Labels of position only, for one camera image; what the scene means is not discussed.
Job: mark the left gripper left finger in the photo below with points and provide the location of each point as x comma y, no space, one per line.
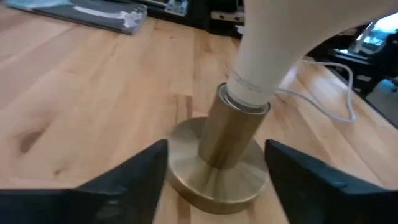
77,208

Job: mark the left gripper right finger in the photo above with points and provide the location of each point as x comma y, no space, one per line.
329,202

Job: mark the brass lamp socket base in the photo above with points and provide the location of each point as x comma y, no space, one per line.
227,133

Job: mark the white flood lightbulb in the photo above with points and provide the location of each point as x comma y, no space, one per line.
280,40

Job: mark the Yellowstone waterfall book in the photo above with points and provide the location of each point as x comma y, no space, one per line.
93,15

